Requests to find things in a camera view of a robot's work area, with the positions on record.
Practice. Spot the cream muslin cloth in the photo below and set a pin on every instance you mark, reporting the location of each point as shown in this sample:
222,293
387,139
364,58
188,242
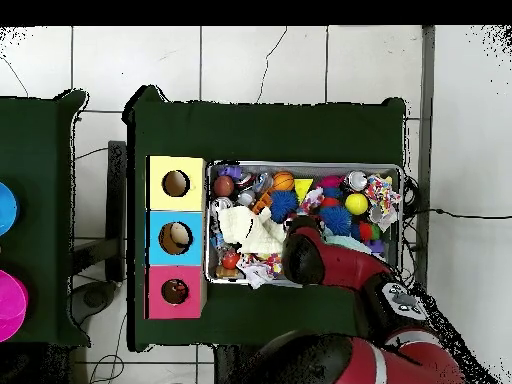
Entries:
244,234

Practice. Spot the blue fuzzy ball with eyes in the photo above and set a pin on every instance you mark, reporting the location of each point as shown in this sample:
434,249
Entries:
336,220

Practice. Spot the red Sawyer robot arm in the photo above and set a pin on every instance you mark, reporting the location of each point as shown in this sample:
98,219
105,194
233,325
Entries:
344,268

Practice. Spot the clear mesh bin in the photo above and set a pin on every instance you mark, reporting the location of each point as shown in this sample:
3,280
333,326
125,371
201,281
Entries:
300,164

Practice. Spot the wooden box with three holes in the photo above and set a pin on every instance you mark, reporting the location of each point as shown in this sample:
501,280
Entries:
188,196

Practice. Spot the orange plastic block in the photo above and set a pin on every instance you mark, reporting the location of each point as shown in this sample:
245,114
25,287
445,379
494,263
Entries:
260,202

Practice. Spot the blue spiky ball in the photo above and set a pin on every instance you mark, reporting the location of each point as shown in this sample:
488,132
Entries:
283,205

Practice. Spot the silver drink can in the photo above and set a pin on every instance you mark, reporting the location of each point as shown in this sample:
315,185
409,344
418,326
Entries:
220,203

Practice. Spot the orange basketball toy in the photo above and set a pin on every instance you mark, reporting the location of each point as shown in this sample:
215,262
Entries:
283,180

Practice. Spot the brown football toy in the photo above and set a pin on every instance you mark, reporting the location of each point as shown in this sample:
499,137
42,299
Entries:
223,186

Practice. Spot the dark green tablecloth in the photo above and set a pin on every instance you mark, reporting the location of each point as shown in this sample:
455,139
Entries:
260,132
36,140

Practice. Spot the blue bowl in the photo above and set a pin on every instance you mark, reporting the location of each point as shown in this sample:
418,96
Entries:
7,208

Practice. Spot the magenta bowl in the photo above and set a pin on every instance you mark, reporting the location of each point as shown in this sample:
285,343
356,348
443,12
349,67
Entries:
12,304

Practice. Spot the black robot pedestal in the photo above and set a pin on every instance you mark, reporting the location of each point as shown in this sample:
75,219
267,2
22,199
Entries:
228,368

